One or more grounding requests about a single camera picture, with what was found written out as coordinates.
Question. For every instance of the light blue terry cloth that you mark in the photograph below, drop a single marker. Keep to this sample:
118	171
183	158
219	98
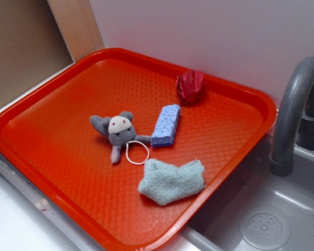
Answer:
166	183

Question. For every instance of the blue sponge block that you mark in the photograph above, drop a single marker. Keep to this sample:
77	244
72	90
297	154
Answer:
166	126

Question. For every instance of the orange plastic tray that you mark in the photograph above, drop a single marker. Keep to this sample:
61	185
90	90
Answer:
47	136

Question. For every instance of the grey plush mouse toy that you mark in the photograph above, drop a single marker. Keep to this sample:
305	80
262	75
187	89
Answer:
119	130

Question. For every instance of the crumpled red paper ball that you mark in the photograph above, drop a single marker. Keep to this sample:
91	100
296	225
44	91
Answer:
189	86

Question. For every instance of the grey plastic sink basin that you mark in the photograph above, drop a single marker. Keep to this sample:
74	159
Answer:
252	187

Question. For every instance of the light wooden board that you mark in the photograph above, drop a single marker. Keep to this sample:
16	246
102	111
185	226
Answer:
78	27

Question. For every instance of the grey plastic faucet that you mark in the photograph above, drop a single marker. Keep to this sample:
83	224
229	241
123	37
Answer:
295	120

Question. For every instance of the round sink drain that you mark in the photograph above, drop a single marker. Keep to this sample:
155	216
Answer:
265	230

